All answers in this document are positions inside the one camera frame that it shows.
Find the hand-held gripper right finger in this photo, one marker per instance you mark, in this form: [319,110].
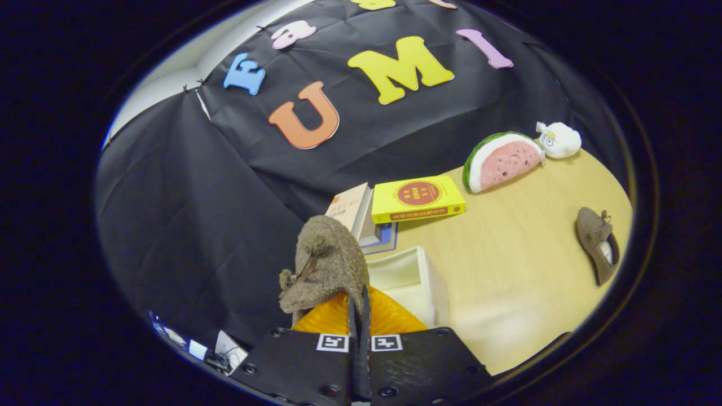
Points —
[417,366]

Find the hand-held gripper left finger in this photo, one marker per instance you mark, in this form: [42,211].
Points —
[299,366]

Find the cream fabric storage box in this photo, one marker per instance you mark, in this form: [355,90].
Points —
[406,276]

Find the brown fuzzy shoe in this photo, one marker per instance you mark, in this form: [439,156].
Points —
[333,265]
[592,231]

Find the blue printed packet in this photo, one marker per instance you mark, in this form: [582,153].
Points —
[175,337]

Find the blue book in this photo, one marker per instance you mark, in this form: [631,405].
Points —
[389,234]

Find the beige book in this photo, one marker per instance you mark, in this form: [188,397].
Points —
[350,206]

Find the yellow book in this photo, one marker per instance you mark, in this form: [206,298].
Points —
[445,194]

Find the watermelon slice plush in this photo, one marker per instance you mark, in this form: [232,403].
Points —
[502,163]

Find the white plush toy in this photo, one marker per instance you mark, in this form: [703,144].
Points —
[561,141]

